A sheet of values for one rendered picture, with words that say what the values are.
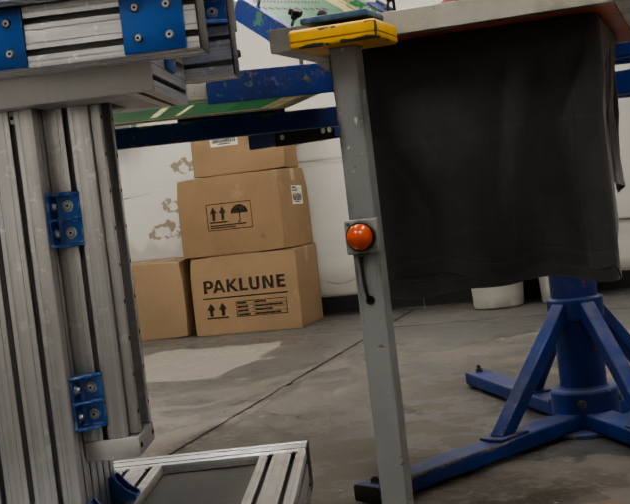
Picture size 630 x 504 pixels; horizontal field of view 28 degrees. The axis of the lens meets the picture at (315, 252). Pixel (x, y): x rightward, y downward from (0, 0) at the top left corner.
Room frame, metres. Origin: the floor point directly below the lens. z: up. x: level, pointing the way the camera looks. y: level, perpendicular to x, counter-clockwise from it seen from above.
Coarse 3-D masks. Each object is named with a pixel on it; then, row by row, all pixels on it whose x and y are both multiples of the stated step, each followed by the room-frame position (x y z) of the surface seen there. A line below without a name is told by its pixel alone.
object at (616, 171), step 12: (600, 24) 2.01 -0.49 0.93; (612, 36) 2.30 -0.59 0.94; (612, 48) 2.29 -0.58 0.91; (612, 60) 2.27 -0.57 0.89; (612, 72) 2.27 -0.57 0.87; (612, 84) 2.26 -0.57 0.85; (612, 96) 2.27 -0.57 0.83; (612, 108) 2.27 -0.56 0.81; (612, 120) 2.27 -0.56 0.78; (612, 132) 2.25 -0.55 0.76; (612, 144) 2.24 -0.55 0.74; (612, 156) 2.24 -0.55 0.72; (612, 168) 2.11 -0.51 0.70; (612, 180) 2.10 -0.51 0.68
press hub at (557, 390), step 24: (552, 288) 3.33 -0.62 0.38; (576, 288) 3.29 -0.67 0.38; (576, 312) 3.28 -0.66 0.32; (600, 312) 3.30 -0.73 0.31; (576, 336) 3.29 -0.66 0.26; (576, 360) 3.29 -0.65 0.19; (600, 360) 3.30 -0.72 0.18; (576, 384) 3.29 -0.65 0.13; (600, 384) 3.30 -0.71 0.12; (552, 408) 3.35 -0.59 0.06; (576, 408) 3.27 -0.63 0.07; (600, 408) 3.26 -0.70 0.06; (576, 432) 3.24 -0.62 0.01
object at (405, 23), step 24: (480, 0) 1.95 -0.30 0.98; (504, 0) 1.94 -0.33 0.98; (528, 0) 1.93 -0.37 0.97; (552, 0) 1.92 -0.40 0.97; (576, 0) 1.91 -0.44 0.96; (600, 0) 1.90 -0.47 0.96; (624, 0) 1.89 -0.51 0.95; (408, 24) 1.98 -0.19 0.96; (432, 24) 1.97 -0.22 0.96; (456, 24) 1.96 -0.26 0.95; (288, 48) 2.04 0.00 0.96
